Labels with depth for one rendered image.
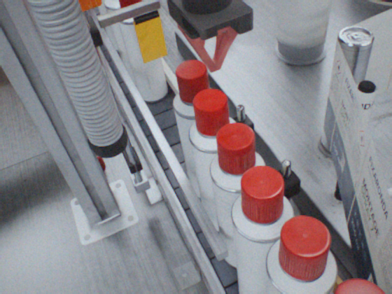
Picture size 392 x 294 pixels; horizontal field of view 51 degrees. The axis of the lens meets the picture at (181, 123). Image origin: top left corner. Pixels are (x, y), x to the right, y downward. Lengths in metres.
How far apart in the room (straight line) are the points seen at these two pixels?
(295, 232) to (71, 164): 0.31
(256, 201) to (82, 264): 0.35
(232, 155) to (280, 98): 0.35
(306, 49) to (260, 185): 0.45
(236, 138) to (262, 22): 0.54
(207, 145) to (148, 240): 0.24
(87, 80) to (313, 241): 0.19
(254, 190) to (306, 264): 0.06
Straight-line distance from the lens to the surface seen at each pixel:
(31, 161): 0.76
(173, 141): 0.63
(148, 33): 0.46
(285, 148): 0.61
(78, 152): 0.51
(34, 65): 0.43
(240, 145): 0.34
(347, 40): 0.49
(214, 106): 0.38
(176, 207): 0.56
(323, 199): 0.56
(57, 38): 0.29
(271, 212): 0.33
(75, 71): 0.31
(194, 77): 0.41
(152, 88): 0.68
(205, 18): 0.46
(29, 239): 0.67
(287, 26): 0.72
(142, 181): 0.57
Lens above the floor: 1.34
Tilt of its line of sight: 45 degrees down
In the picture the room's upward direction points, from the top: 11 degrees counter-clockwise
